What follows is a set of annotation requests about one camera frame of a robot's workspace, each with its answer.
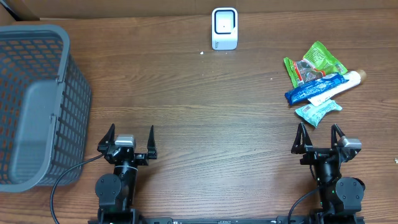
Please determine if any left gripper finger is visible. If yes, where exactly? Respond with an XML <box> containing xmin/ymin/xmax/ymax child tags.
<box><xmin>147</xmin><ymin>125</ymin><xmax>157</xmax><ymax>159</ymax></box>
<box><xmin>98</xmin><ymin>124</ymin><xmax>115</xmax><ymax>151</ymax></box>

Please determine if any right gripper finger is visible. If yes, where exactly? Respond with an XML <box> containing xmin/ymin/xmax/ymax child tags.
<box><xmin>331</xmin><ymin>124</ymin><xmax>346</xmax><ymax>148</ymax></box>
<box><xmin>291</xmin><ymin>122</ymin><xmax>313</xmax><ymax>154</ymax></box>

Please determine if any teal wipes packet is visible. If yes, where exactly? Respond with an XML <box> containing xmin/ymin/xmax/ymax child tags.
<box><xmin>295</xmin><ymin>100</ymin><xmax>343</xmax><ymax>128</ymax></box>

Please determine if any blue snack bar wrapper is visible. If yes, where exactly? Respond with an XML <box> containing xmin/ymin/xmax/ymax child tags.
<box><xmin>285</xmin><ymin>73</ymin><xmax>348</xmax><ymax>106</ymax></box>

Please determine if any white tube gold cap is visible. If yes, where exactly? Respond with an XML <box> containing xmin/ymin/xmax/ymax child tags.
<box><xmin>308</xmin><ymin>70</ymin><xmax>367</xmax><ymax>106</ymax></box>

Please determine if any green snack bag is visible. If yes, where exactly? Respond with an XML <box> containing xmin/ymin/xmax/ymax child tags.
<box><xmin>284</xmin><ymin>41</ymin><xmax>348</xmax><ymax>88</ymax></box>

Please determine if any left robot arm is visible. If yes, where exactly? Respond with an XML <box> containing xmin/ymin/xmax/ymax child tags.
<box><xmin>95</xmin><ymin>124</ymin><xmax>157</xmax><ymax>223</ymax></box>

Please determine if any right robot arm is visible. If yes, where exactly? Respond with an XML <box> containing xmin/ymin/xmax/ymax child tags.
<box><xmin>287</xmin><ymin>123</ymin><xmax>366</xmax><ymax>223</ymax></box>

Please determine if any white barcode scanner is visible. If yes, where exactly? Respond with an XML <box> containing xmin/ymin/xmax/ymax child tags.
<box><xmin>211</xmin><ymin>7</ymin><xmax>238</xmax><ymax>50</ymax></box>

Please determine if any grey plastic mesh basket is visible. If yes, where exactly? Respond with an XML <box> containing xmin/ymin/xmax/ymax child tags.
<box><xmin>1</xmin><ymin>25</ymin><xmax>92</xmax><ymax>193</ymax></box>

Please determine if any cardboard back panel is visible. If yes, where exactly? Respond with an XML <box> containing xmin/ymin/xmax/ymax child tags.
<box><xmin>5</xmin><ymin>0</ymin><xmax>397</xmax><ymax>20</ymax></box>

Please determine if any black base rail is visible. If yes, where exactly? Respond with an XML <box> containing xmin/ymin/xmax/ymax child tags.
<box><xmin>87</xmin><ymin>215</ymin><xmax>366</xmax><ymax>224</ymax></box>

